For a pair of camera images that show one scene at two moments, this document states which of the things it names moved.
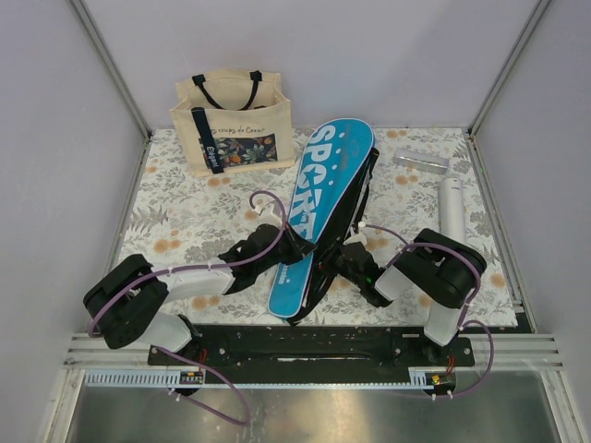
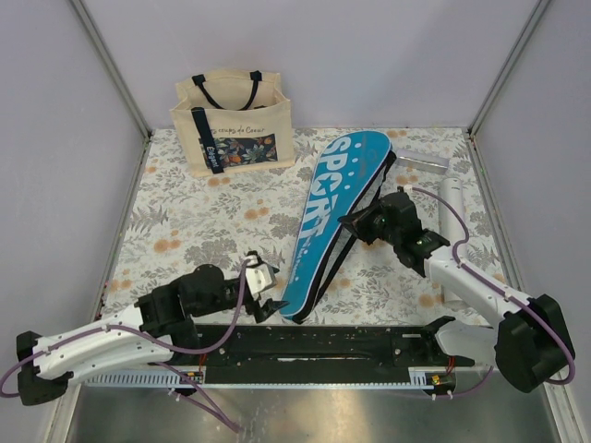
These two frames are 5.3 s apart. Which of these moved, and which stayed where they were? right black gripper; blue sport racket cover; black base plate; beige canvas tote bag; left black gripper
Moved: left black gripper; right black gripper; blue sport racket cover
Stayed: black base plate; beige canvas tote bag
